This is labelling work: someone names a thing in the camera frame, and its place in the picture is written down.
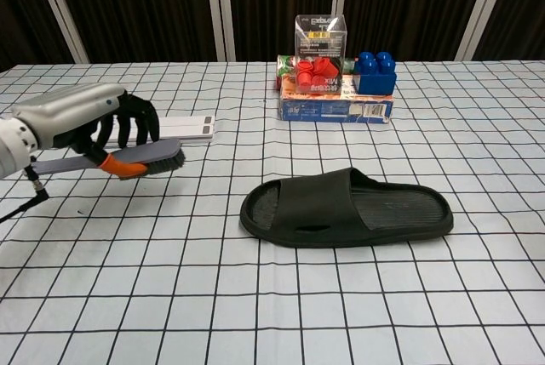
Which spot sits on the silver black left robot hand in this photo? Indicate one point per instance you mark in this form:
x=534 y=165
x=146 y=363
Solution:
x=72 y=114

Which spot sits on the grey scrubbing brush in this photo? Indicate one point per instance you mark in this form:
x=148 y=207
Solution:
x=166 y=150

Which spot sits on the black rubber slipper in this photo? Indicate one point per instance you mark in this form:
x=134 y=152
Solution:
x=319 y=199

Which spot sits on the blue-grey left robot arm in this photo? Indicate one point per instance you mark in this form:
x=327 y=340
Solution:
x=13 y=148

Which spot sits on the white folded laptop stand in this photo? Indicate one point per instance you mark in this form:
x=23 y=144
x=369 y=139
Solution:
x=187 y=129

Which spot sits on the red plastic cup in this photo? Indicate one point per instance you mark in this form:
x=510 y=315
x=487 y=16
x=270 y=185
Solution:
x=304 y=79
x=325 y=68

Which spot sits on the blue orange cardboard box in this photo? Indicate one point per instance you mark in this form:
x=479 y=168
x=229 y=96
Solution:
x=323 y=110

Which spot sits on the clear plastic box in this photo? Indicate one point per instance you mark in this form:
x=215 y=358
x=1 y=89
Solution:
x=321 y=41

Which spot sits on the white black checkered tablecloth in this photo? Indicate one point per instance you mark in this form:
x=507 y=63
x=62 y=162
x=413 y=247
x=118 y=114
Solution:
x=272 y=305

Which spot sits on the blue toy building block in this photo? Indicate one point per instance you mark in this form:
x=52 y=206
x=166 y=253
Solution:
x=374 y=82

